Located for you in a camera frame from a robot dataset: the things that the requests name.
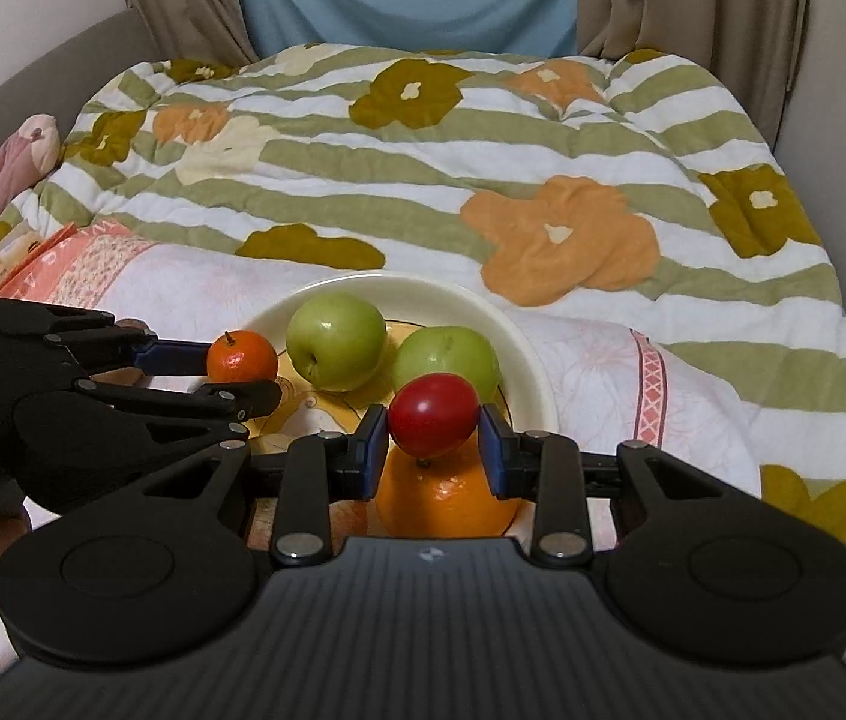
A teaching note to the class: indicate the green apple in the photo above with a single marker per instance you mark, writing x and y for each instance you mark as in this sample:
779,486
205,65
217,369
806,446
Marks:
337,349
453,352

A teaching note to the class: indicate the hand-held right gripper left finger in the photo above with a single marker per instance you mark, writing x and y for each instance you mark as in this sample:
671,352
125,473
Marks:
374,457

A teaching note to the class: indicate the red cherry tomato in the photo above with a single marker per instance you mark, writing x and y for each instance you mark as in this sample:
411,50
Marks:
434,412

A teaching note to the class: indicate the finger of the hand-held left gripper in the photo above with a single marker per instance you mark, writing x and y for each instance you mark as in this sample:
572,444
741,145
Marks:
168,356
168,420

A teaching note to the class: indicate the grey upholstered headboard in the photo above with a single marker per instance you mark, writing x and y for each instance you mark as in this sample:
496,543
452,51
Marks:
55,67

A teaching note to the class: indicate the large orange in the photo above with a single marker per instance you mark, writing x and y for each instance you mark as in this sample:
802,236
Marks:
445,502

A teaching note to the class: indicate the floral striped blanket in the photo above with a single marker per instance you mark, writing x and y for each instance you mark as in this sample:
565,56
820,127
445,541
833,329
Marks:
468,165

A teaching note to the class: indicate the cream bear-print bowl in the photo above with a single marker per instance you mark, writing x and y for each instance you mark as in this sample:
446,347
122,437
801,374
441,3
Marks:
408,292

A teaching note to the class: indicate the pink printed cloth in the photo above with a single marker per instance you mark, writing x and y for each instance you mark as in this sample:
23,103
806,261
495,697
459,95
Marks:
618,390

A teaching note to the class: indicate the pink plush pillow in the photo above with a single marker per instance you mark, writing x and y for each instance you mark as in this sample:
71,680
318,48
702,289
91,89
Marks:
14,157

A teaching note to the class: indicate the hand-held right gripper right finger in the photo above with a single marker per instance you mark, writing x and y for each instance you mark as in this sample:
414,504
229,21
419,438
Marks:
490,457

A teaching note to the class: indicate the small tangerine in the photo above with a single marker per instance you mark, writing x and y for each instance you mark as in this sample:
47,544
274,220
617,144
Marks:
241,358

